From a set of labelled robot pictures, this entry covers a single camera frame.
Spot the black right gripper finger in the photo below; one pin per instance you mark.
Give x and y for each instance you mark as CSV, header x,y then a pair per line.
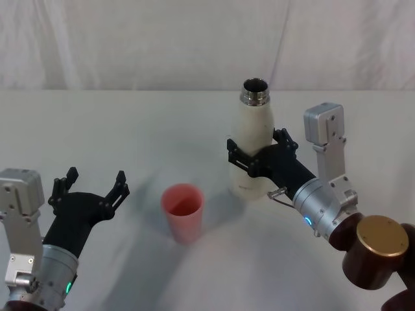
x,y
241,157
287,141

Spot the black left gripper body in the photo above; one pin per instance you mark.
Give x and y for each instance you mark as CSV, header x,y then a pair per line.
x,y
73,214

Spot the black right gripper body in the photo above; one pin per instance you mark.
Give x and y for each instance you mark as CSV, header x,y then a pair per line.
x,y
282,166

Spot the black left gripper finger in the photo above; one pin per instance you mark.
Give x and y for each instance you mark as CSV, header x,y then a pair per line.
x,y
117,191
63,186

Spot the cream vacuum bottle steel neck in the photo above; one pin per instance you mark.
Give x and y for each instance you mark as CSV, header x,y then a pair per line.
x,y
254,126

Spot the white table cloth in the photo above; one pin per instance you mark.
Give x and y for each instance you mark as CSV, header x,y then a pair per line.
x,y
146,129

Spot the pink plastic cup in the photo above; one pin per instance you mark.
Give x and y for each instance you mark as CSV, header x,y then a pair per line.
x,y
183,210

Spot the white curtain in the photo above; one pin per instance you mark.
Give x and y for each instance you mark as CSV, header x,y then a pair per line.
x,y
194,42

